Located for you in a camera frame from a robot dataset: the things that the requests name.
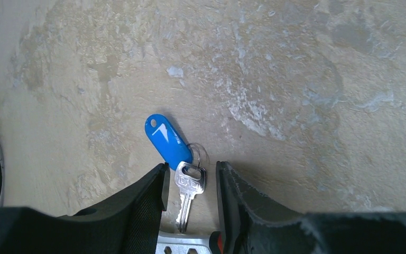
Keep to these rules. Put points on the adjustable wrench red handle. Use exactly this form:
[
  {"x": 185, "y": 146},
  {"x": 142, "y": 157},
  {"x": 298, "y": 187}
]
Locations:
[{"x": 186, "y": 243}]

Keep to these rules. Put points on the key with blue tag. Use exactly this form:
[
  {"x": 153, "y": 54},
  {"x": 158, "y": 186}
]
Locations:
[{"x": 189, "y": 178}]

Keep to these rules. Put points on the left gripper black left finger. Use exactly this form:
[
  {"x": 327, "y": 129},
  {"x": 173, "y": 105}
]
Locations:
[{"x": 126, "y": 222}]

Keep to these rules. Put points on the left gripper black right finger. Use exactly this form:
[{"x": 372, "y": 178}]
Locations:
[{"x": 252, "y": 222}]

